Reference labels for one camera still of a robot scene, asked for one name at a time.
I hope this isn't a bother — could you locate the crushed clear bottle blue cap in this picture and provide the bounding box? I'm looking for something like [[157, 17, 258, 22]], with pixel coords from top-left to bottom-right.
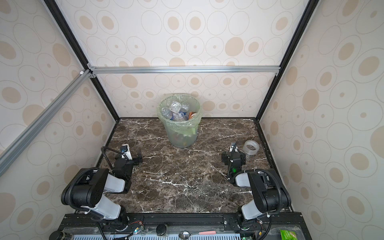
[[173, 112, 188, 122]]

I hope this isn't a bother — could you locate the clear Pocari Sweat bottle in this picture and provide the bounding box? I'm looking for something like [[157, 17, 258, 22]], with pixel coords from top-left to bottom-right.
[[161, 107, 173, 121]]

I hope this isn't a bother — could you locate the brown tea bottle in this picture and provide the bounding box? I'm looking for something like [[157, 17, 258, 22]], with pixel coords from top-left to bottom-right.
[[189, 112, 197, 120]]

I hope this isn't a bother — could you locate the clear bottle green white label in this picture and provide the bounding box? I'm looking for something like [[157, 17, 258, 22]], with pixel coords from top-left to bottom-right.
[[169, 101, 182, 114]]

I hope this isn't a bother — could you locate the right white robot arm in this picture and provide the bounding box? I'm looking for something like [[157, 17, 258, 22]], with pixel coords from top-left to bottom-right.
[[221, 149, 292, 220]]

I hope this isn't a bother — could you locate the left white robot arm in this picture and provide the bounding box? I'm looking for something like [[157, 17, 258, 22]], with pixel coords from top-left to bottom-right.
[[61, 158, 137, 225]]

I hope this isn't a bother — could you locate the green plastic bin liner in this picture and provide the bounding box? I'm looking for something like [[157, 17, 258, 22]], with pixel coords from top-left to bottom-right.
[[157, 94, 203, 135]]

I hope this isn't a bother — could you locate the grey mesh waste bin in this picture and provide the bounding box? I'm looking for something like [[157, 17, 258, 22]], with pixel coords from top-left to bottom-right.
[[157, 94, 203, 148]]

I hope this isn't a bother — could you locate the clear adhesive tape roll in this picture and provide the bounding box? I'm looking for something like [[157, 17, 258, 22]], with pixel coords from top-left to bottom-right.
[[243, 140, 260, 156]]

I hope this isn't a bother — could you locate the black round knob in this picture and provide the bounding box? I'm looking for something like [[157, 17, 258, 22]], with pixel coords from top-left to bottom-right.
[[156, 224, 167, 237]]

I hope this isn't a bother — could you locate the green packet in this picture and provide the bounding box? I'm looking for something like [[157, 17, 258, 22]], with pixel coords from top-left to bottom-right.
[[280, 230, 298, 240]]

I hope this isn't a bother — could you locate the left slanted aluminium bar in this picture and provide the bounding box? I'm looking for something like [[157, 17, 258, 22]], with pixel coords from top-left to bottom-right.
[[1, 70, 91, 175]]

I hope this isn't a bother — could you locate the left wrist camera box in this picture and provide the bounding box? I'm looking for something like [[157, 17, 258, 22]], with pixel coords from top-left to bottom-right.
[[120, 144, 133, 161]]

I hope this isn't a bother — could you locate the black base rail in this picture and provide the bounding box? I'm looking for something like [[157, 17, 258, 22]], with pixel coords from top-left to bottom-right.
[[49, 212, 311, 240]]

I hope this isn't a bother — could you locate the metal spoon pink handle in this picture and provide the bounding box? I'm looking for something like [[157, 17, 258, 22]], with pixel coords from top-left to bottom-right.
[[178, 231, 217, 240]]

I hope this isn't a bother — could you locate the horizontal aluminium frame bar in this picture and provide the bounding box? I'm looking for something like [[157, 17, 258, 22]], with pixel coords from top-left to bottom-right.
[[90, 66, 281, 74]]

